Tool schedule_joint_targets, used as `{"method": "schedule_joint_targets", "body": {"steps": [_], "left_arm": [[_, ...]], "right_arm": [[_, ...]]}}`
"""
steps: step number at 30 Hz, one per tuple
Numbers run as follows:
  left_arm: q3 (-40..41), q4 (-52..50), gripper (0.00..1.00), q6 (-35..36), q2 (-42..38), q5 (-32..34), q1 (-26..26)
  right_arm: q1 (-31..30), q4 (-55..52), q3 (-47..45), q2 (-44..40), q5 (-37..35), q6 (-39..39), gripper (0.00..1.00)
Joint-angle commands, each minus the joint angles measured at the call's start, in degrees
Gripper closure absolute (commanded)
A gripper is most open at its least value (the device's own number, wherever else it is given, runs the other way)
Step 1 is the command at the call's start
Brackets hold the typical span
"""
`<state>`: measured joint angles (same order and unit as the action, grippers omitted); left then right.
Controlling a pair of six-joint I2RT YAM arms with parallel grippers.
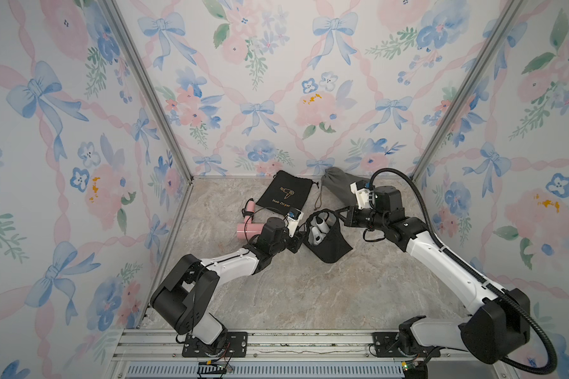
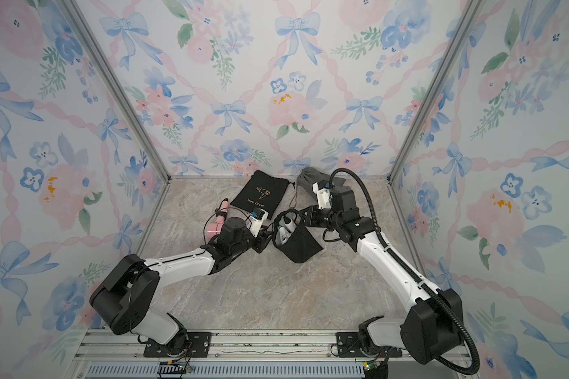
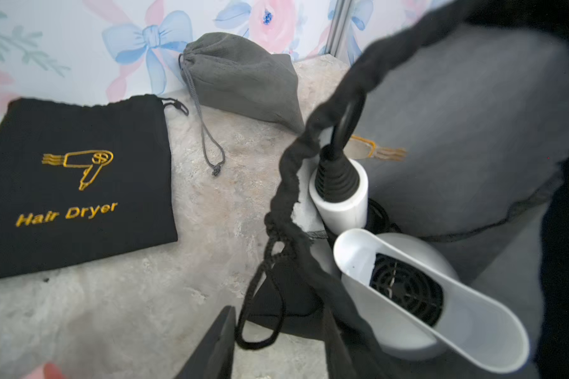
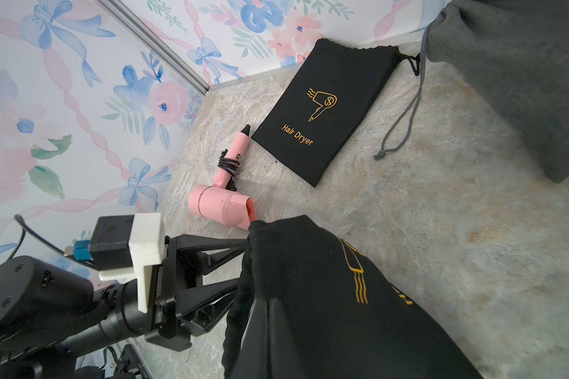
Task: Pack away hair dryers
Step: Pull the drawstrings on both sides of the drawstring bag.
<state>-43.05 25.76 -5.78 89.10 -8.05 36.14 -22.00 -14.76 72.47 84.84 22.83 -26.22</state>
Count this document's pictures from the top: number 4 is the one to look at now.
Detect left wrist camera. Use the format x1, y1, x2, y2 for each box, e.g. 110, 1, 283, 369
63, 212, 167, 314

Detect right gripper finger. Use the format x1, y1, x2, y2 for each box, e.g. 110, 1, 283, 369
230, 298, 306, 379

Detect grey drawstring pouch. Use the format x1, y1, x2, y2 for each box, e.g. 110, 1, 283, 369
373, 0, 569, 184

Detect pink hair dryer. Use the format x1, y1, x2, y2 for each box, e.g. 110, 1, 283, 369
188, 125, 257, 230

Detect black pouch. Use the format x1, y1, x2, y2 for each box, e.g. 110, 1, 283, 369
222, 216, 480, 378
252, 39, 420, 186

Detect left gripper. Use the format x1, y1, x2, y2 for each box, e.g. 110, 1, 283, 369
99, 234, 250, 352

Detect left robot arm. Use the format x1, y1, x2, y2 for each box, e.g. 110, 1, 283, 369
0, 235, 248, 378

